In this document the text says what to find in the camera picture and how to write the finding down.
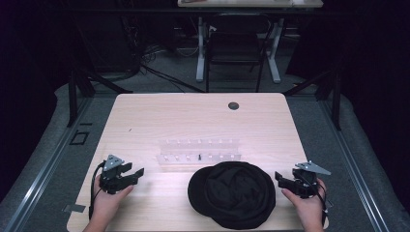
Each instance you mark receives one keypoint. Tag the black chair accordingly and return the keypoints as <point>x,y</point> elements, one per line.
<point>235,45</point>

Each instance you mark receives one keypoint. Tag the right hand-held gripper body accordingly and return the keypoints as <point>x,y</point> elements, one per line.
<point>306,183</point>

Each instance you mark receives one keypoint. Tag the black metal stand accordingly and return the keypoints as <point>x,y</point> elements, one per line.
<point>336,103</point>
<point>73,96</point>

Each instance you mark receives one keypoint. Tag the black cloth hat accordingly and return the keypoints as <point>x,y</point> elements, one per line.
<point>232,196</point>

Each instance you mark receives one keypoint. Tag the person's left hand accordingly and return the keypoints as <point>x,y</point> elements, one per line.
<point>108,203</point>

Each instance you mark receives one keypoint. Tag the person's right hand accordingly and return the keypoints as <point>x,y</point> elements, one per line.
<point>307,209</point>

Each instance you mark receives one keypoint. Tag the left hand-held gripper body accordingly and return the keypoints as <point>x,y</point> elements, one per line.
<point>111,180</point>

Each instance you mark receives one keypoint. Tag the metal floor rail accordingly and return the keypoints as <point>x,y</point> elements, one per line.
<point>48,161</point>
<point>354,167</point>

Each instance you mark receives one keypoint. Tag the clear acrylic peg rack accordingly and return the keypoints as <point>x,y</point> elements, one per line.
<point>199,151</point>

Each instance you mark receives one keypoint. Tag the grey table grommet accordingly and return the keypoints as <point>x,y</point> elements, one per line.
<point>233,105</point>

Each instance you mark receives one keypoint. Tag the white-legged desk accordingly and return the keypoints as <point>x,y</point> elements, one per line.
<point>251,3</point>

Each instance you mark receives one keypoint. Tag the short black tape strip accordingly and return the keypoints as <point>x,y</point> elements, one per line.
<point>85,124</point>

